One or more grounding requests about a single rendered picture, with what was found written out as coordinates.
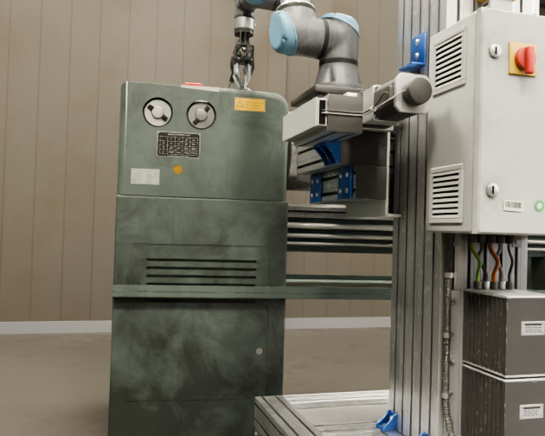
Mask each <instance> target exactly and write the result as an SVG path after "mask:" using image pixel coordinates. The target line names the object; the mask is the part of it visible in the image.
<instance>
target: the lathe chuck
mask: <svg viewBox="0 0 545 436"><path fill-rule="evenodd" d="M310 180H311V176H302V175H298V176H297V180H296V182H295V185H294V187H293V189H292V190H298V191H310V186H309V185H310Z"/></svg>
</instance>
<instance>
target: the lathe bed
mask: <svg viewBox="0 0 545 436"><path fill-rule="evenodd" d="M393 222H394V220H385V219H363V218H346V205H338V204H337V205H332V204H312V203H292V202H288V222H287V252H317V253H389V254H393ZM528 257H536V258H545V236H530V235H528Z"/></svg>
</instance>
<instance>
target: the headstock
mask: <svg viewBox="0 0 545 436"><path fill-rule="evenodd" d="M197 100H205V101H207V102H209V104H206V103H194V102H195V101H197ZM287 114H289V108H288V104H287V102H286V100H285V99H284V98H283V97H282V96H281V95H279V94H277V93H267V92H257V91H248V90H238V89H227V88H220V92H214V91H207V90H200V89H193V88H186V87H181V85H171V84H158V83H145V82H133V81H126V82H124V83H123V84H122V86H121V88H120V111H119V159H118V184H117V195H131V196H175V197H198V198H221V199H243V200H266V201H286V174H287V145H288V141H285V142H283V117H284V116H286V115H287Z"/></svg>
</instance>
